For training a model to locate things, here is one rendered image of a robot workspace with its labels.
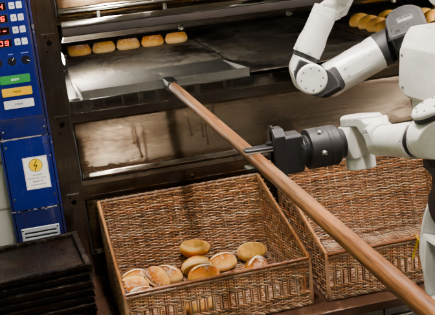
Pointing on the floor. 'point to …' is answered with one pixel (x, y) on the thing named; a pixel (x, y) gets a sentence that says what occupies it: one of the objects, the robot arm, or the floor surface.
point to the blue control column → (37, 121)
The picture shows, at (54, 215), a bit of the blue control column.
